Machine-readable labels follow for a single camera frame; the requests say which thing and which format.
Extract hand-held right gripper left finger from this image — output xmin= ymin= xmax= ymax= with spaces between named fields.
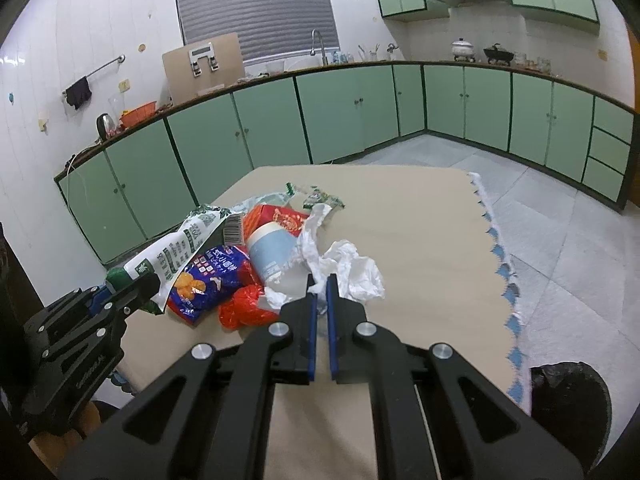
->
xmin=60 ymin=292 xmax=319 ymax=480

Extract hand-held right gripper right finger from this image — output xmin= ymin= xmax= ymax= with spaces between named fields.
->
xmin=325 ymin=274 xmax=586 ymax=480

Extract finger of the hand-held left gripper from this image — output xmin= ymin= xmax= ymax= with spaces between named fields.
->
xmin=25 ymin=285 xmax=123 ymax=341
xmin=97 ymin=274 xmax=162 ymax=333

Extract green and white plastic bag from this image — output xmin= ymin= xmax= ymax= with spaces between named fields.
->
xmin=105 ymin=203 xmax=247 ymax=316

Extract red plastic bag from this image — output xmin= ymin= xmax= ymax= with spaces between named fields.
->
xmin=218 ymin=259 xmax=281 ymax=331

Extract blue and red snack packet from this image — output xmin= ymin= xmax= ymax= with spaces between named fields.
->
xmin=166 ymin=244 xmax=251 ymax=328

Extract light blue paper cup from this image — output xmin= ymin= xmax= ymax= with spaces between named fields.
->
xmin=247 ymin=222 xmax=301 ymax=286

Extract white tissue paper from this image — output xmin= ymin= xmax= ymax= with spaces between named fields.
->
xmin=264 ymin=204 xmax=335 ymax=311

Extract red cardboard box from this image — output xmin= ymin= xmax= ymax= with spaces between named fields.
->
xmin=242 ymin=203 xmax=311 ymax=248

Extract green and clear wrapper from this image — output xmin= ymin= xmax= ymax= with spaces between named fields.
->
xmin=285 ymin=182 xmax=346 ymax=211

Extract black trash bin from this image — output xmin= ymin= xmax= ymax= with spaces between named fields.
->
xmin=530 ymin=360 xmax=612 ymax=471

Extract orange plastic basket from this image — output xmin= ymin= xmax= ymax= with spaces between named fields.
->
xmin=120 ymin=101 xmax=158 ymax=128

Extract dark hanging cloth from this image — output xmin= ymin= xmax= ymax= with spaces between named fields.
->
xmin=65 ymin=77 xmax=93 ymax=110

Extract green kitchen base cabinets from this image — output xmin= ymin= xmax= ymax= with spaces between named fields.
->
xmin=54 ymin=60 xmax=636 ymax=266

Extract metal kitchen faucet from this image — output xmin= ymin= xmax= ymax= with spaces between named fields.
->
xmin=310 ymin=29 xmax=330 ymax=66

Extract grey window blind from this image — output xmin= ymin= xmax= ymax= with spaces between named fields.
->
xmin=172 ymin=0 xmax=341 ymax=58

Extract black wok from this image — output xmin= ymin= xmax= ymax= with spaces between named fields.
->
xmin=482 ymin=44 xmax=516 ymax=65

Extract cluster of glass jars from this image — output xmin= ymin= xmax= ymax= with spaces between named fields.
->
xmin=515 ymin=52 xmax=551 ymax=72

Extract metal towel rail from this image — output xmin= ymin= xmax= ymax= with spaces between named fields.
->
xmin=62 ymin=54 xmax=126 ymax=96

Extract wooden board with metal bracket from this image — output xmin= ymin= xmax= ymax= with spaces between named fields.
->
xmin=161 ymin=32 xmax=246 ymax=103

